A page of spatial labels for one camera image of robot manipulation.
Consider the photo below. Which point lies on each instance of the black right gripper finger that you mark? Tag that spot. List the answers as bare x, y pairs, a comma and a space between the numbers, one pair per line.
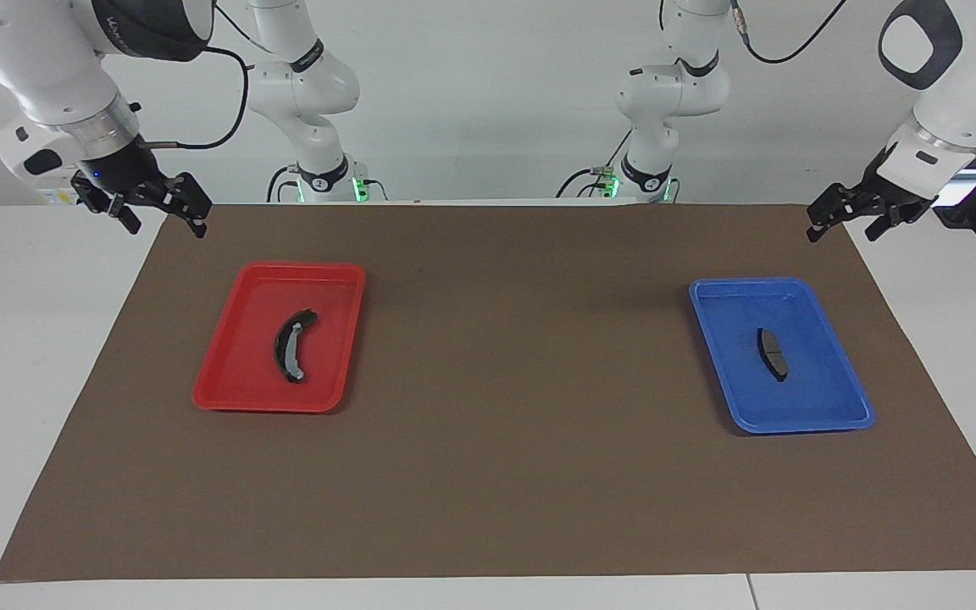
126, 216
191, 196

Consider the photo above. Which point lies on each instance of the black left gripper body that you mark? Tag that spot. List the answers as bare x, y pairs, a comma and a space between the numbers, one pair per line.
890, 193

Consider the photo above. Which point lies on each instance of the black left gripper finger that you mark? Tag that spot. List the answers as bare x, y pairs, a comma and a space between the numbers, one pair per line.
884, 222
831, 205

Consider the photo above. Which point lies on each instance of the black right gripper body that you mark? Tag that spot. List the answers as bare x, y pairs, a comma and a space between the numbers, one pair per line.
119, 174

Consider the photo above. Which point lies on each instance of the grey brake pad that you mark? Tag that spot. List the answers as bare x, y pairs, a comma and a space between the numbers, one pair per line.
773, 354

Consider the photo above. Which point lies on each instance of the curved black brake shoe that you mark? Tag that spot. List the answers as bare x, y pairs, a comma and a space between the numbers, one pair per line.
283, 347

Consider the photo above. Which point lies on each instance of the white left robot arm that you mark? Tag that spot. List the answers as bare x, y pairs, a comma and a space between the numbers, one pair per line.
666, 93

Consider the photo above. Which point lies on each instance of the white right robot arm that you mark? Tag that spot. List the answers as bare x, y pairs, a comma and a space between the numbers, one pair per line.
30, 59

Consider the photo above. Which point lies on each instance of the yellow label box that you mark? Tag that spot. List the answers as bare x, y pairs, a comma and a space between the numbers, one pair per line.
56, 196

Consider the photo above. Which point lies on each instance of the red plastic tray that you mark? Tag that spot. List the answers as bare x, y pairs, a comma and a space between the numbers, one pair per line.
234, 373

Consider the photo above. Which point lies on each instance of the blue plastic tray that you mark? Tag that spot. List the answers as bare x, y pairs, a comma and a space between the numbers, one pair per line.
810, 398

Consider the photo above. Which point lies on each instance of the brown table mat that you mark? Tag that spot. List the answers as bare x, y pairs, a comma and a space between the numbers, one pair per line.
522, 474

